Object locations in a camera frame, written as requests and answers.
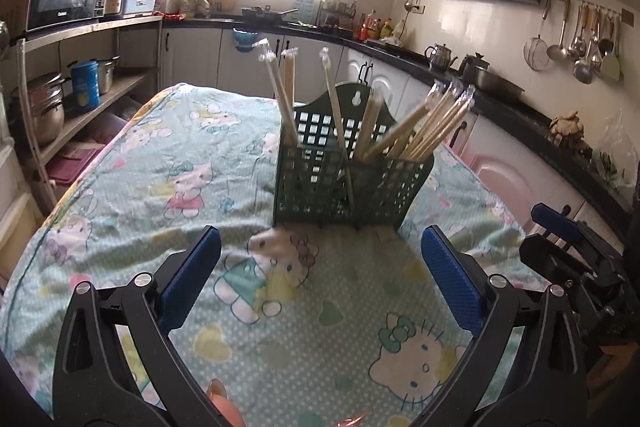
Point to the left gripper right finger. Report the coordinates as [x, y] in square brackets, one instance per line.
[524, 365]

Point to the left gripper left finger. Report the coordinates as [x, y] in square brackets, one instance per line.
[92, 382]

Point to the chopsticks pair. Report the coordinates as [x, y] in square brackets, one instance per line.
[338, 121]

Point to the Hello Kitty table cloth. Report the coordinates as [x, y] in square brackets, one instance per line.
[303, 326]

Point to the large steel pot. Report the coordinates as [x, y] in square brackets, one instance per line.
[497, 86]

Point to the steel ladle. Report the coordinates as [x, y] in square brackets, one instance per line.
[557, 52]

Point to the black kettle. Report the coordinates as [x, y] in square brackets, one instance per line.
[470, 65]

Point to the green plastic utensil basket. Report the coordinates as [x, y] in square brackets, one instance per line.
[319, 183]

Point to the steel kettle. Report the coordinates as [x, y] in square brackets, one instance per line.
[439, 56]

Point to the steel stock pot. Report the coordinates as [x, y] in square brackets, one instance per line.
[45, 95]

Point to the wrapped chopsticks in basket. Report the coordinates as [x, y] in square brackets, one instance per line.
[267, 56]
[288, 58]
[368, 123]

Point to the blue canister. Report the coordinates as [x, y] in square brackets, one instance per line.
[85, 83]

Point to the blue plastic box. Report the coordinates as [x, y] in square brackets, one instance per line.
[137, 7]

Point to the black frying pan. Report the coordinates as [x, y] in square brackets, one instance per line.
[266, 15]

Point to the wire strainer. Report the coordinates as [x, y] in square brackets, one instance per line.
[535, 49]

